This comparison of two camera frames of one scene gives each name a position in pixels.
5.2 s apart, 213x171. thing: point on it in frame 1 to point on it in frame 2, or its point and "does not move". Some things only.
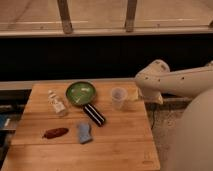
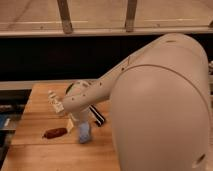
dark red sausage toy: [55, 132] does not move
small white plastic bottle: [57, 104] does not move
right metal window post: [130, 15] does not move
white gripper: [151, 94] to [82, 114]
